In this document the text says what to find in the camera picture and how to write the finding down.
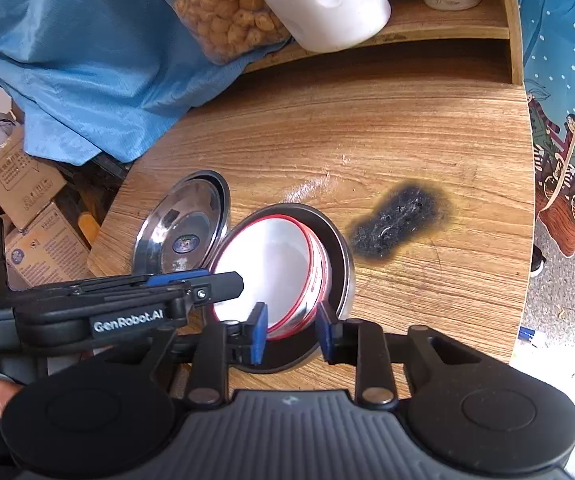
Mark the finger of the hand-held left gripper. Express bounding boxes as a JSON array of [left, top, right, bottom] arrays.
[[70, 269, 211, 295], [132, 271, 244, 308]]

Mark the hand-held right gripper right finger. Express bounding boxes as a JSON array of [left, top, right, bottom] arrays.
[[316, 302, 494, 407]]

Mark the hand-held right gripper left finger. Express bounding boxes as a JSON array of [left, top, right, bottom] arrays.
[[144, 302, 269, 406]]

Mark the stainless steel plate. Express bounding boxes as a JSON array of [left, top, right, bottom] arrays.
[[132, 170, 232, 282]]

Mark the stainless steel bowl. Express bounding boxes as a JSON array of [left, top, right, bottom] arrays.
[[224, 202, 357, 375]]

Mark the plain cardboard box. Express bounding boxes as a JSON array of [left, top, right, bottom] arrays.
[[0, 130, 68, 231]]

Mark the paper scrap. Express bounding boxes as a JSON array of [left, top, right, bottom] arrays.
[[517, 327, 548, 349]]

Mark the black shoe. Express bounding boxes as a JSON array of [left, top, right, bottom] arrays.
[[530, 245, 548, 279]]

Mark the light blue striped cloth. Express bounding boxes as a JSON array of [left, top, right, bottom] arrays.
[[0, 0, 294, 167]]

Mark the clear bag of snacks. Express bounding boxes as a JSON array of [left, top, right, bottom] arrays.
[[147, 0, 293, 66]]

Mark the white plastic jug red cap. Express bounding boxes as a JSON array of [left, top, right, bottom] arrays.
[[240, 0, 392, 54]]

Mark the wooden desk shelf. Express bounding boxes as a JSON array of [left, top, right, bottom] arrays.
[[240, 0, 526, 86]]

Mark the blue printed cloth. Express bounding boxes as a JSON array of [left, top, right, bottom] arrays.
[[510, 0, 575, 259]]

